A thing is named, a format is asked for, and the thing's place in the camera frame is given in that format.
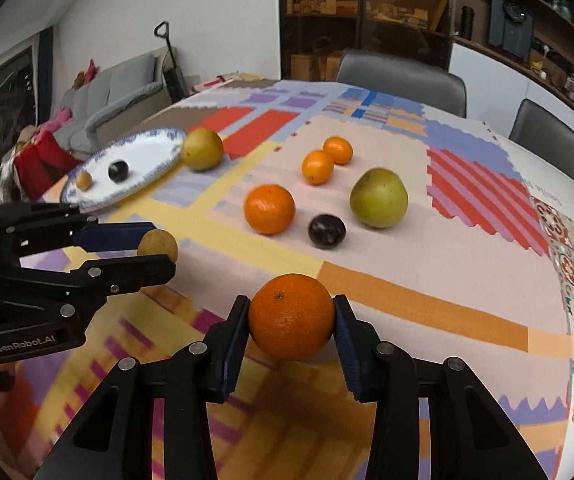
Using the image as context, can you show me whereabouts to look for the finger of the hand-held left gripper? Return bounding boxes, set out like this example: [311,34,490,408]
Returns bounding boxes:
[0,254,177,317]
[0,202,157,261]

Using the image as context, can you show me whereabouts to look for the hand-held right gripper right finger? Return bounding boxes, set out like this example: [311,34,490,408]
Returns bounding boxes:
[334,294,550,480]

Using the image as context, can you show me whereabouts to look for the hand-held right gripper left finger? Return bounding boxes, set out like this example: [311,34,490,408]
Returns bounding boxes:
[42,295,252,480]

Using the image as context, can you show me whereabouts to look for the large orange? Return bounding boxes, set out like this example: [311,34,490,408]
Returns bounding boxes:
[243,184,296,235]
[247,273,336,361]

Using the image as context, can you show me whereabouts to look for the blue and white plate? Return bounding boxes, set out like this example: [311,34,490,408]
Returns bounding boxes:
[61,127,188,213]

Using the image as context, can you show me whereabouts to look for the yellow pear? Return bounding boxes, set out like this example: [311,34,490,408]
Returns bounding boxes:
[181,128,225,171]

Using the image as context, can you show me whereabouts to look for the green pear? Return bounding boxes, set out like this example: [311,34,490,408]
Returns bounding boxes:
[349,167,409,229]

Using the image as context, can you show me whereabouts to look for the small orange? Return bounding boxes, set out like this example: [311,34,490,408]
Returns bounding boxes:
[301,150,335,185]
[322,137,354,165]

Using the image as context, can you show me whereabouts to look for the pink plush toy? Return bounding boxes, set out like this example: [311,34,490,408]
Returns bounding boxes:
[42,107,74,133]

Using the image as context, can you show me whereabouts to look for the grey sofa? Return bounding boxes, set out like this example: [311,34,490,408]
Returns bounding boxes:
[49,52,173,156]

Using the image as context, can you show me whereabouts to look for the red plush toy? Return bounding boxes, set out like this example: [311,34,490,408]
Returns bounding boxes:
[73,59,100,88]

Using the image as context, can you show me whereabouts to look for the black upright vacuum cleaner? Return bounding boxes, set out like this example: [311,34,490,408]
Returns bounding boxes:
[154,21,188,103]

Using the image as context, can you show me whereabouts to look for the folded red patterned cloth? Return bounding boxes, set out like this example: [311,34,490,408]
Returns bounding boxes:
[189,72,263,93]

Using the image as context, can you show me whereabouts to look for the cardboard box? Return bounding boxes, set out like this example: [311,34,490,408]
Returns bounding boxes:
[290,54,315,81]
[317,51,345,81]

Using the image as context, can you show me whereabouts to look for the grey dining chair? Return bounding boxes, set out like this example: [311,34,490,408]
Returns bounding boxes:
[508,98,574,188]
[334,49,468,119]

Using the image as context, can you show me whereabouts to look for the dark glass-door cabinet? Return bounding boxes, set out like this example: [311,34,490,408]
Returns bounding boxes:
[277,0,455,83]

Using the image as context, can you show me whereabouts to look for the black box device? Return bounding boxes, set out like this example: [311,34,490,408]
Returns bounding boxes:
[487,0,534,58]

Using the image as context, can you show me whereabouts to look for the wooden wall shelves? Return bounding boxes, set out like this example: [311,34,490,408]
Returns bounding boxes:
[454,0,574,126]

